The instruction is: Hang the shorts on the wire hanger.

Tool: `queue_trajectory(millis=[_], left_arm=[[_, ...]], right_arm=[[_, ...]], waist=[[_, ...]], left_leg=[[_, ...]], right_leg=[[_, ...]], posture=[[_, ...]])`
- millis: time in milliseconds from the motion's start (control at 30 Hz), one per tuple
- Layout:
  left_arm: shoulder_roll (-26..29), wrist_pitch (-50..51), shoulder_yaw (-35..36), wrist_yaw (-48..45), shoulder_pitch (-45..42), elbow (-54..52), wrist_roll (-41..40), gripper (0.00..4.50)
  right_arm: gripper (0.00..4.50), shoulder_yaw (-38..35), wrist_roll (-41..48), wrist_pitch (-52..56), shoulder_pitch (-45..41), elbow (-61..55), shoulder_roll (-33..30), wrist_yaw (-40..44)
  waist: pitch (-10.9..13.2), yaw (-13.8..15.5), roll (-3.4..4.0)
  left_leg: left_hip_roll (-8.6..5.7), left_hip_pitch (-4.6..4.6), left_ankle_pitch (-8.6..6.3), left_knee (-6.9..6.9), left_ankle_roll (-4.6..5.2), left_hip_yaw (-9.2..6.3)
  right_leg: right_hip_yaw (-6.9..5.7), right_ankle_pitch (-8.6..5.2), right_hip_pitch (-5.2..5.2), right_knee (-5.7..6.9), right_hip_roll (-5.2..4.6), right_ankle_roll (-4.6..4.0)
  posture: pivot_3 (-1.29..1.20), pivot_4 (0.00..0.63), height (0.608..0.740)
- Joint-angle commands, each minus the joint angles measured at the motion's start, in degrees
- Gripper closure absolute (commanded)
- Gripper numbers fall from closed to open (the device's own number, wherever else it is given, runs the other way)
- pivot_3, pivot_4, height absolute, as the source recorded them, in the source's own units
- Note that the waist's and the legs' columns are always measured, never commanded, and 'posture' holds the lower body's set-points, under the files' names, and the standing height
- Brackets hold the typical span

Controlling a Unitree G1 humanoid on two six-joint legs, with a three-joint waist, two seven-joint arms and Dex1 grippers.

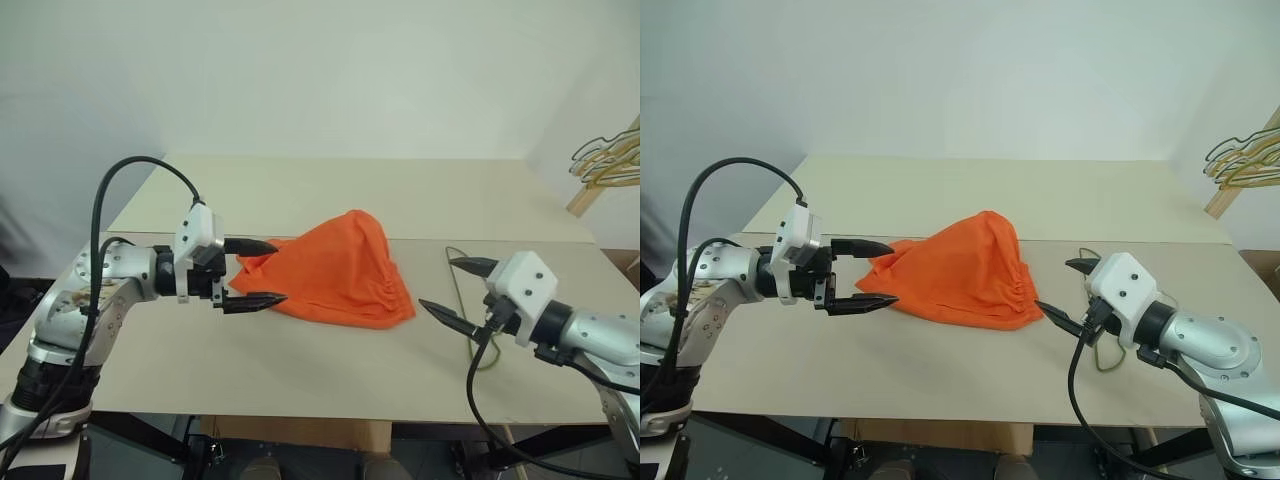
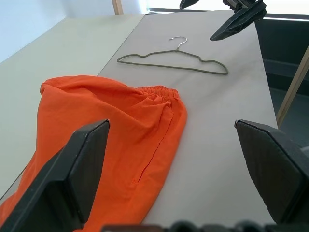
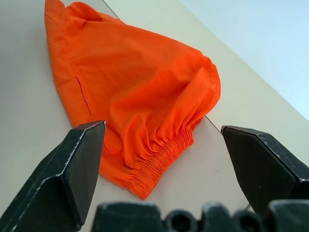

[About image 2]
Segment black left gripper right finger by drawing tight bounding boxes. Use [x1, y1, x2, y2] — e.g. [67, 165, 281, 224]
[234, 118, 309, 224]

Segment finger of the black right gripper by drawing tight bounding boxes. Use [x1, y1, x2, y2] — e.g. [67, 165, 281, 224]
[209, 0, 267, 42]
[179, 0, 201, 10]

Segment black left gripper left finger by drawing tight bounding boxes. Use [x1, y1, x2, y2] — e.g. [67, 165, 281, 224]
[0, 118, 111, 232]

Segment orange pants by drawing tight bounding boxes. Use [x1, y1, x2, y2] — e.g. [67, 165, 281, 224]
[0, 75, 188, 232]

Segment olive velvet clothes hanger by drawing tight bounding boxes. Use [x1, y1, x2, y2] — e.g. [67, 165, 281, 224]
[117, 36, 229, 76]

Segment light wooden post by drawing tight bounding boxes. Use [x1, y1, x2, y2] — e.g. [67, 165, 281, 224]
[112, 0, 124, 16]
[277, 44, 309, 129]

